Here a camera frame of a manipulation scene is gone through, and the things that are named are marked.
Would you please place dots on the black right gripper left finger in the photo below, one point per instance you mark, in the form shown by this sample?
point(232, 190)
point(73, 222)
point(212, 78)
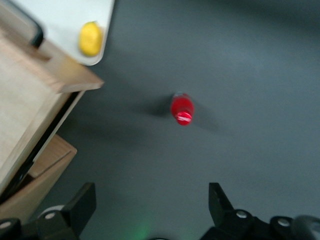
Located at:
point(75, 215)

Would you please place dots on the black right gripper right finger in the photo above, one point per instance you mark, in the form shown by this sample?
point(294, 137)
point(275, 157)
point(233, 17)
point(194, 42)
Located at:
point(225, 220)

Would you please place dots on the wooden drawer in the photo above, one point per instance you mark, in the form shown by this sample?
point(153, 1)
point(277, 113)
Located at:
point(25, 100)
point(47, 157)

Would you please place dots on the wooden drawer cabinet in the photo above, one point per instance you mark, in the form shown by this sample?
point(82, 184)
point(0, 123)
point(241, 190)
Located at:
point(25, 197)

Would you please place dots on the red bottle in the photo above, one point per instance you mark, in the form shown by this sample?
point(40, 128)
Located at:
point(182, 107)

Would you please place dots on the yellow lemon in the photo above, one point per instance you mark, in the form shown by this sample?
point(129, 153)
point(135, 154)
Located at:
point(90, 40)

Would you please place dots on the beige plastic tray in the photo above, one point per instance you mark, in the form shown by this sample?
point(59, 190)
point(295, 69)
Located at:
point(67, 12)

